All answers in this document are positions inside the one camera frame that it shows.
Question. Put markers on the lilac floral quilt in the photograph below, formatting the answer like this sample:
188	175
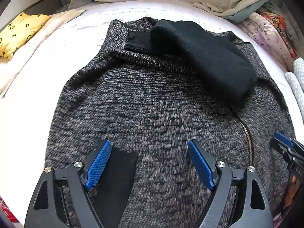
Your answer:
265	35

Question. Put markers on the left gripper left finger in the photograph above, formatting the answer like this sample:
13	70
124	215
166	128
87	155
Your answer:
47	206

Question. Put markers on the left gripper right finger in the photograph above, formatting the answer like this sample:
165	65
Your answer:
250	208

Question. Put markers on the yellow patterned pillow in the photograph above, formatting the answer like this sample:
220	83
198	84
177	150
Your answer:
19	31

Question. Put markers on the person's right hand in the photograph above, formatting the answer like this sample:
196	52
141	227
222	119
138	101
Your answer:
291	191

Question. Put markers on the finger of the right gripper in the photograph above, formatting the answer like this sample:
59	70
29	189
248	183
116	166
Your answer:
288	147

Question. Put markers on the black white knit jacket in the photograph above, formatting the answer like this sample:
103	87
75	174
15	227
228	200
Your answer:
154	107

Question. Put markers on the grey polka dot pillow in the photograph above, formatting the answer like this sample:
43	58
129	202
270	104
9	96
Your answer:
295	81

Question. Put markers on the orange leopard print fabric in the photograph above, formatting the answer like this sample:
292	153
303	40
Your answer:
279	24

